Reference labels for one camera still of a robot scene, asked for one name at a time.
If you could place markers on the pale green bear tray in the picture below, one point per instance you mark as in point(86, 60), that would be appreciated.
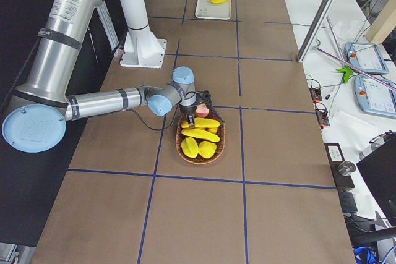
point(206, 10)

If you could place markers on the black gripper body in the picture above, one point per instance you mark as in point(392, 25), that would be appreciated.
point(187, 110)

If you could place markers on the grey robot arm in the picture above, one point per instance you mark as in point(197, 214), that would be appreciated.
point(35, 118)

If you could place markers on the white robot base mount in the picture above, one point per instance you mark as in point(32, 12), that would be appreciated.
point(142, 48)

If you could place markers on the brown wicker basket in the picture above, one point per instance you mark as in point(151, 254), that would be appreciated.
point(220, 131)

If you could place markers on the green handled reach grabber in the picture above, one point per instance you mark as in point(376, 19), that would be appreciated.
point(354, 67)

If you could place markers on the black monitor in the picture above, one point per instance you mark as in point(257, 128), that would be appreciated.
point(378, 173)

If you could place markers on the metal cup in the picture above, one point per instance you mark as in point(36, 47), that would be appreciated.
point(346, 168)

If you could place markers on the silver reach grabber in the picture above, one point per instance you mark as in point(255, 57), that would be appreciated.
point(338, 47)

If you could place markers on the blue teach pendant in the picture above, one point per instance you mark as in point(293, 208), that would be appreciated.
point(367, 56)
point(374, 97)

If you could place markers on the red apple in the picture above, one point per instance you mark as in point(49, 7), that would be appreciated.
point(201, 111)

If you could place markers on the yellow lemon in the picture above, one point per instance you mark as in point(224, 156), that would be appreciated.
point(207, 149)

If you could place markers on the aluminium frame post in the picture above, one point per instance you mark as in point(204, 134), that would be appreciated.
point(314, 29)

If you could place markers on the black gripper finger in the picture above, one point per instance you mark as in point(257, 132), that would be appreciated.
point(191, 121)

